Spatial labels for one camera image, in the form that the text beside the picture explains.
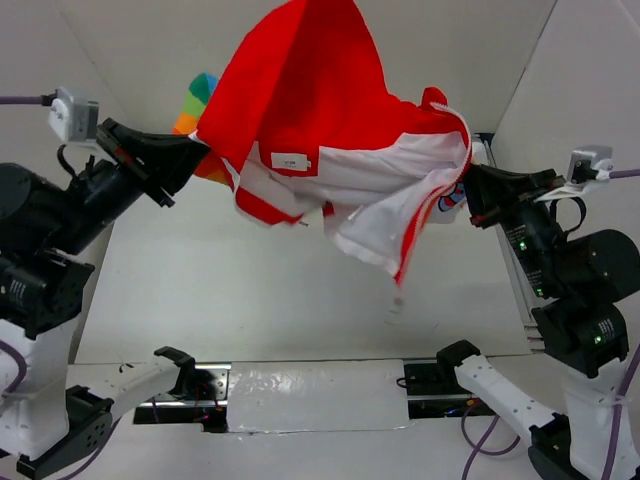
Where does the silver foil tape panel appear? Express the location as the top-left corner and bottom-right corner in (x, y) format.
(227, 360), (410, 434)

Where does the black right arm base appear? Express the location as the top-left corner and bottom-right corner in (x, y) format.
(396, 340), (494, 420)

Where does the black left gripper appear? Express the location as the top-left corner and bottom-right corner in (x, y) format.
(51, 113), (215, 250)

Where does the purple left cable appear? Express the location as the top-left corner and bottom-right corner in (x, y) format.
(0, 94), (56, 107)

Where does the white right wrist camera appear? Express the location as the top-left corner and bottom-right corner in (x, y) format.
(536, 145), (613, 202)

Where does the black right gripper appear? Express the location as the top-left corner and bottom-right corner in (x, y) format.
(456, 152), (562, 289)

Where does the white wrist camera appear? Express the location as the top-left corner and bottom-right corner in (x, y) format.
(41, 86), (99, 145)
(536, 145), (613, 202)

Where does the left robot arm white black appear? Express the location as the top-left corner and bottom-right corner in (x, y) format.
(1, 119), (209, 479)

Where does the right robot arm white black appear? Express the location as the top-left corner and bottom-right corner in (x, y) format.
(436, 165), (639, 479)

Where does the rainbow white children's jacket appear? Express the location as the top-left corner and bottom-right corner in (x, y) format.
(173, 1), (473, 284)

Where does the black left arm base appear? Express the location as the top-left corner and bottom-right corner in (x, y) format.
(133, 346), (231, 434)

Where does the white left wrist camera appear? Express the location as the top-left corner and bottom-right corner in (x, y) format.
(41, 86), (99, 145)

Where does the aluminium frame rail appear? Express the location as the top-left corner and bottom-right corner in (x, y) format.
(472, 133), (545, 354)

